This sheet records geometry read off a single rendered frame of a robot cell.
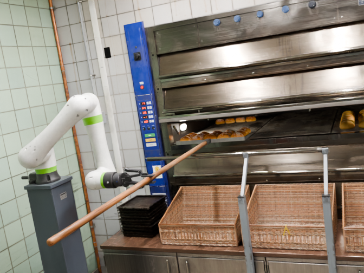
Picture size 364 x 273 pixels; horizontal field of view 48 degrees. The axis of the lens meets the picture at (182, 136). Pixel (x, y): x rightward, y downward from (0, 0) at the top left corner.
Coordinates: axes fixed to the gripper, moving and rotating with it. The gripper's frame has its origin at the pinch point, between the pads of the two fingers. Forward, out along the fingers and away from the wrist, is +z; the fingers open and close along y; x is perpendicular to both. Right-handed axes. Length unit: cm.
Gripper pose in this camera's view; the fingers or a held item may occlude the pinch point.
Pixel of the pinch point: (148, 179)
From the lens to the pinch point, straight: 221.6
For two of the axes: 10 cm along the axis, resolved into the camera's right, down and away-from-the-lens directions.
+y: 1.4, 9.8, 1.5
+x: -3.8, 1.9, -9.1
